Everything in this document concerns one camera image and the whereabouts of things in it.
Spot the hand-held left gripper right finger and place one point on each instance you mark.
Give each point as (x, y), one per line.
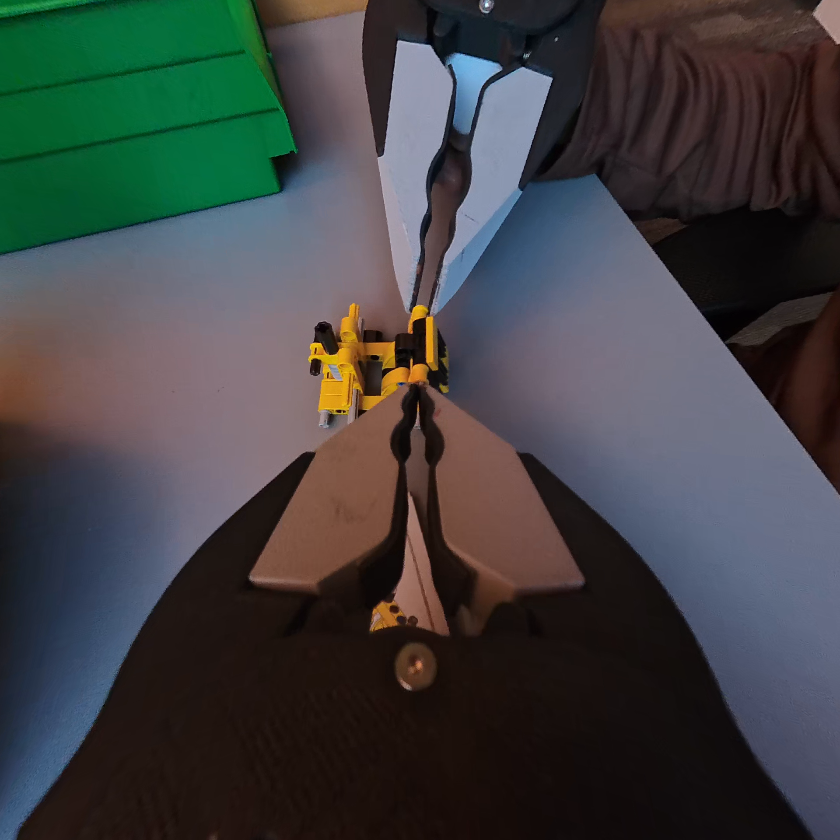
(505, 525)

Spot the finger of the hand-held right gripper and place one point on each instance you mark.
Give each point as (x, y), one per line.
(505, 151)
(407, 164)

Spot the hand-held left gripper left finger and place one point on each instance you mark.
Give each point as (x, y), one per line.
(328, 525)

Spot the yellow and black lego model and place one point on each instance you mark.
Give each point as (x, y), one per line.
(341, 387)

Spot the person's right forearm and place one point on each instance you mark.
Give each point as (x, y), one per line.
(689, 118)

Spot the black office chair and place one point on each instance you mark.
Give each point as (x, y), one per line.
(741, 262)

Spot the person's brown clothing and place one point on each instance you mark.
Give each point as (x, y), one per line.
(800, 394)

